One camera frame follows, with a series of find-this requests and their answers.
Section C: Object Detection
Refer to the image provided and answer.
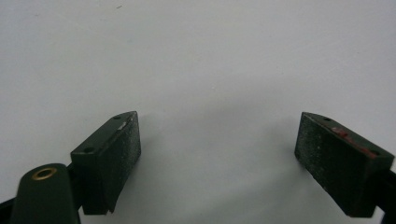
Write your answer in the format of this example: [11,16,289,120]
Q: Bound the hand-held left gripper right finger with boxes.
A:
[294,111,396,218]

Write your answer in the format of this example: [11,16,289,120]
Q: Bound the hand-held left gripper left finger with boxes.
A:
[70,110,142,216]

